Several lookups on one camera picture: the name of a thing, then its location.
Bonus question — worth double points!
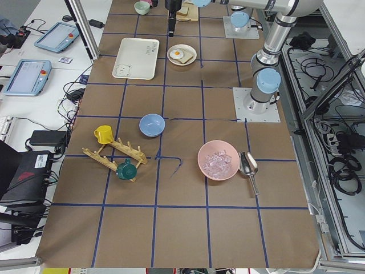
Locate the near teach pendant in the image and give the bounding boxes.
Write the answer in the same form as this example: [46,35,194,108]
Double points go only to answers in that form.
[4,59,52,96]

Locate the yellow mug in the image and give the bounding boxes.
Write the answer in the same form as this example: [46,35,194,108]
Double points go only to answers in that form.
[94,125,114,144]

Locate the white round plate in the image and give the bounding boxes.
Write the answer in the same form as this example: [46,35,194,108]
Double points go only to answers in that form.
[167,44,197,66]

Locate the small black adapter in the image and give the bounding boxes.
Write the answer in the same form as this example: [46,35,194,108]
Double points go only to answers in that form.
[88,19,105,29]

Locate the far teach pendant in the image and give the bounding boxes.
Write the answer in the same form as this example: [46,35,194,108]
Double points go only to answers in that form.
[34,22,79,53]

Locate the black power adapter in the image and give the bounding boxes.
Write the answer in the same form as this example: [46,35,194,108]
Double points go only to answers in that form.
[29,130,66,147]

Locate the wooden mug rack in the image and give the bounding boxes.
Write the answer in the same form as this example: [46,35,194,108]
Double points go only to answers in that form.
[82,138,148,182]

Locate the bread slice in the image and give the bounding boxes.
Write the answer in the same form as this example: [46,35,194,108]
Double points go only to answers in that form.
[177,49,194,64]
[177,6,189,17]

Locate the green mug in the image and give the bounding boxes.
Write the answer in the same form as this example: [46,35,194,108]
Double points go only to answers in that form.
[116,159,137,180]

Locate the teach pendant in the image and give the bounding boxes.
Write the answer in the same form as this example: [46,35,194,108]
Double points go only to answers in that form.
[34,22,79,53]
[4,59,52,96]

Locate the aluminium frame post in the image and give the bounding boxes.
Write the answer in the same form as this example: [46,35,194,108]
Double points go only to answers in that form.
[64,0,100,61]

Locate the light green bowl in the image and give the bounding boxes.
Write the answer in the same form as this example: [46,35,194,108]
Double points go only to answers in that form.
[134,1,150,15]

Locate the cream rectangular tray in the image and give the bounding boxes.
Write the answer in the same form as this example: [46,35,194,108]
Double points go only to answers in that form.
[112,38,160,80]

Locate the black computer box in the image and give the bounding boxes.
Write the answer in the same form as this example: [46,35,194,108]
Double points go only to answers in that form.
[1,141,53,207]

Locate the blue bowl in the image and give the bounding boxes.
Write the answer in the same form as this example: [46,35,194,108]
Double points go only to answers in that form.
[139,114,165,137]

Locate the fried egg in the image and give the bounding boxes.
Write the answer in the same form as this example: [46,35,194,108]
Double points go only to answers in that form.
[169,49,184,60]

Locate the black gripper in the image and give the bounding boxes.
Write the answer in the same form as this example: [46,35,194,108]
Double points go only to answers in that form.
[165,0,182,37]

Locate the metal scoop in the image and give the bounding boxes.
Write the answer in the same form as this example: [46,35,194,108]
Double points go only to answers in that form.
[239,151,259,196]

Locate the ice cubes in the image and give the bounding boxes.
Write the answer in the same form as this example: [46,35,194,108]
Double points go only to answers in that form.
[202,151,232,179]

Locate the brown paper table cover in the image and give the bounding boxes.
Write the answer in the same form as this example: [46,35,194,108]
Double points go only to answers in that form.
[36,1,319,268]

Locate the pink bowl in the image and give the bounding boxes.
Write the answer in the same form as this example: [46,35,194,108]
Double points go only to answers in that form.
[197,140,240,180]

